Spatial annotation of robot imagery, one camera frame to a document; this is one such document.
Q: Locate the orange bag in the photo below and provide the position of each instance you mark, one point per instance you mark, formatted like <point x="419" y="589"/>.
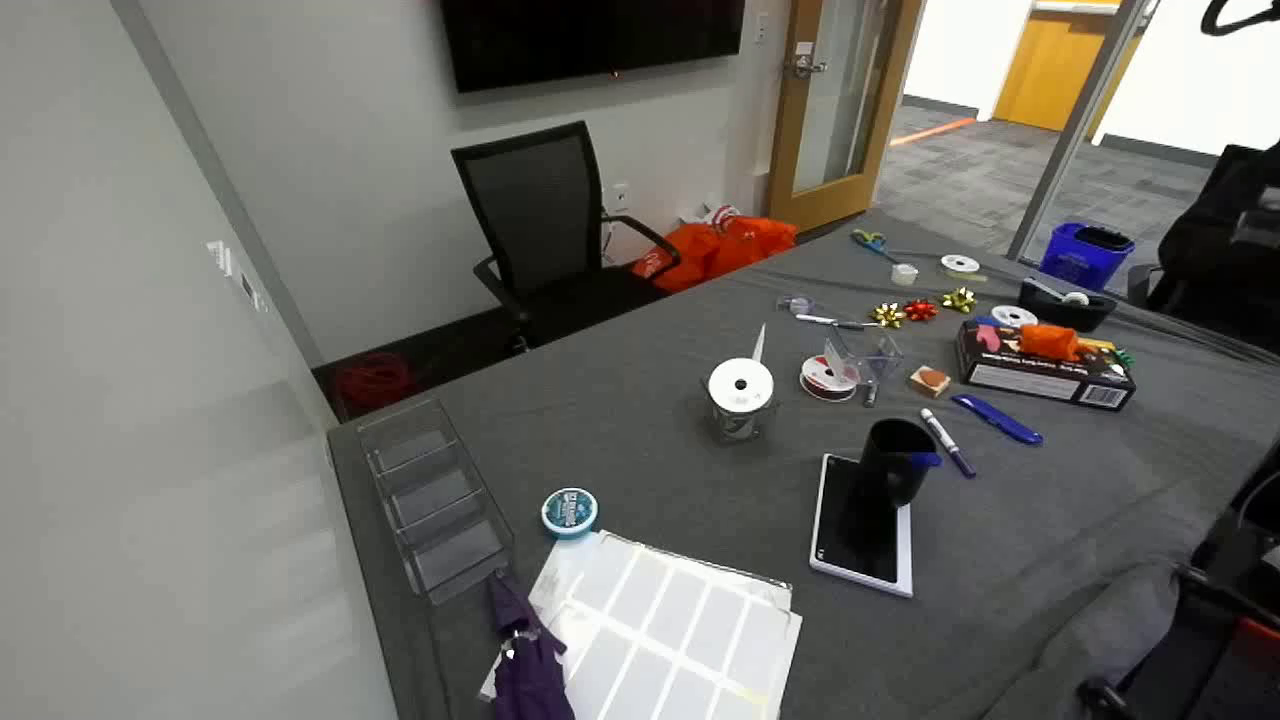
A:
<point x="712" y="248"/>

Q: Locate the flat white tape roll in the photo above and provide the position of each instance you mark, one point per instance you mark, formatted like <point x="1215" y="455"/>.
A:
<point x="963" y="261"/>

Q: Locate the blue marker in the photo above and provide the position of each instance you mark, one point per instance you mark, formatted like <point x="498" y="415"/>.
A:
<point x="999" y="418"/>

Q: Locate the purple cloth bundle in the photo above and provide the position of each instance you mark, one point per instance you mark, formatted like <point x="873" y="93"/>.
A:
<point x="531" y="664"/>

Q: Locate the white pen with blue cap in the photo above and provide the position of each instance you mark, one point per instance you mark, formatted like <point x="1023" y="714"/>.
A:
<point x="944" y="442"/>

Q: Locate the red ribbon spool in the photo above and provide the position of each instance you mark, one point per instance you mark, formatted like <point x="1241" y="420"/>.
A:
<point x="824" y="377"/>

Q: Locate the black mug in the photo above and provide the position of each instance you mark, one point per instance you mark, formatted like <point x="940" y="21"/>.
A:
<point x="894" y="463"/>

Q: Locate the yellow green gift bow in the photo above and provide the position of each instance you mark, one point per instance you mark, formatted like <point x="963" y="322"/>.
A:
<point x="963" y="302"/>

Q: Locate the small orange box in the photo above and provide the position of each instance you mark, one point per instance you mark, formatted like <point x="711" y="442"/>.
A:
<point x="928" y="383"/>

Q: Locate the blue tape roll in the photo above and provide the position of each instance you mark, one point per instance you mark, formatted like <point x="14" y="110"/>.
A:
<point x="571" y="508"/>

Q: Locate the black mesh office chair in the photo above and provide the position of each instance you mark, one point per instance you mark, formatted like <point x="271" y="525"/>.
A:
<point x="535" y="204"/>

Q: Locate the wooden door with glass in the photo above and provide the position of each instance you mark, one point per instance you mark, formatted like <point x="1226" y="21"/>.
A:
<point x="785" y="134"/>

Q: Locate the orange item in box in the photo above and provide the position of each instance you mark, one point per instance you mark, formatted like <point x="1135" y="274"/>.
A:
<point x="1048" y="340"/>

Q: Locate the clear plastic organizer tray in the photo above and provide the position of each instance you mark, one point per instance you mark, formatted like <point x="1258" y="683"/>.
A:
<point x="434" y="502"/>

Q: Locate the yellow door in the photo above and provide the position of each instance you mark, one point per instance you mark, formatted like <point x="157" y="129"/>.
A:
<point x="1054" y="67"/>

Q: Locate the silver ribbon strip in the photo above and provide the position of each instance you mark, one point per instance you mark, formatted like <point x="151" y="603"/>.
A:
<point x="812" y="314"/>

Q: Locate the gold gift bow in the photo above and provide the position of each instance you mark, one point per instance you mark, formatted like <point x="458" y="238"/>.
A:
<point x="891" y="319"/>

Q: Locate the black wall television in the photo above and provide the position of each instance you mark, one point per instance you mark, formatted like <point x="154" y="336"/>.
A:
<point x="584" y="36"/>

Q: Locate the black cardboard box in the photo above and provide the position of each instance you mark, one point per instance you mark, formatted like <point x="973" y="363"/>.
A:
<point x="1040" y="383"/>

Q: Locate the metal pole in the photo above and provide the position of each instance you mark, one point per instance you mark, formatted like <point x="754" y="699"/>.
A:
<point x="1084" y="107"/>

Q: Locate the red gift bow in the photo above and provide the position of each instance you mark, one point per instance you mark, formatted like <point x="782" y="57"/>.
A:
<point x="922" y="309"/>

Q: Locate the green and blue pen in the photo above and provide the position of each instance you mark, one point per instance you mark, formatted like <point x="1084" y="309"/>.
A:
<point x="873" y="244"/>

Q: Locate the black tablet with white edge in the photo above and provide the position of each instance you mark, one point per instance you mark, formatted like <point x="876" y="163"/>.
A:
<point x="854" y="533"/>

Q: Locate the silver ribbon scraps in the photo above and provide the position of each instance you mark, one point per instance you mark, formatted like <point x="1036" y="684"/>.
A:
<point x="873" y="375"/>

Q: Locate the white ribbon roll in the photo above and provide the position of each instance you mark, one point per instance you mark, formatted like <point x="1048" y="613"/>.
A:
<point x="1012" y="319"/>

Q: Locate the white label sheets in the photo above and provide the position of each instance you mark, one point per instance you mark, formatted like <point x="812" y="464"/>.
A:
<point x="666" y="633"/>

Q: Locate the white wall switch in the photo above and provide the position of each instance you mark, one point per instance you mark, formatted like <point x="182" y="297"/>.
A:
<point x="230" y="264"/>

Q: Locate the blue bin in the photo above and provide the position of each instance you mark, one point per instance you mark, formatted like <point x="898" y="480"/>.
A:
<point x="1084" y="253"/>

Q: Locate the silver ribbon spool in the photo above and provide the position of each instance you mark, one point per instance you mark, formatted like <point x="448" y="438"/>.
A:
<point x="743" y="397"/>

